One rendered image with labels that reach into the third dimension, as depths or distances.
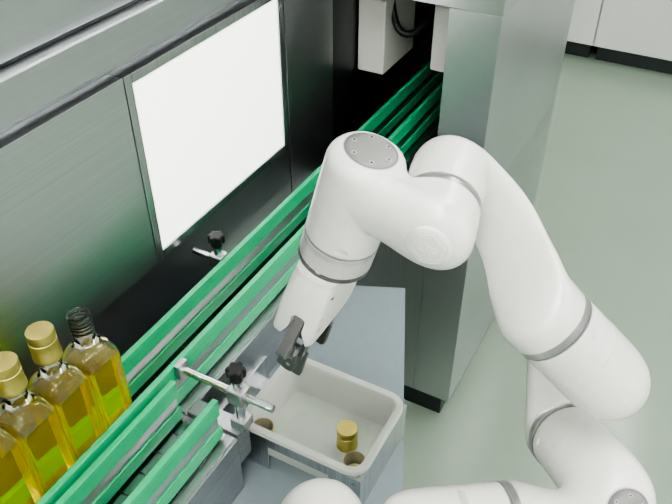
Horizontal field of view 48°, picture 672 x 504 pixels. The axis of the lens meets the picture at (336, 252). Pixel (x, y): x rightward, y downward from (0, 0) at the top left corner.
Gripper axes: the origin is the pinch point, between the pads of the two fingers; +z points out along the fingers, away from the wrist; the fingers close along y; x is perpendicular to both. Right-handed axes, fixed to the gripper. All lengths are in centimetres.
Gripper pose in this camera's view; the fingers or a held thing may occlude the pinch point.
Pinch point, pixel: (304, 342)
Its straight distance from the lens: 86.4
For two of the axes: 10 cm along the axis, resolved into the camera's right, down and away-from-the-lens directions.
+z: -2.3, 6.7, 7.0
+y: -4.8, 5.5, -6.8
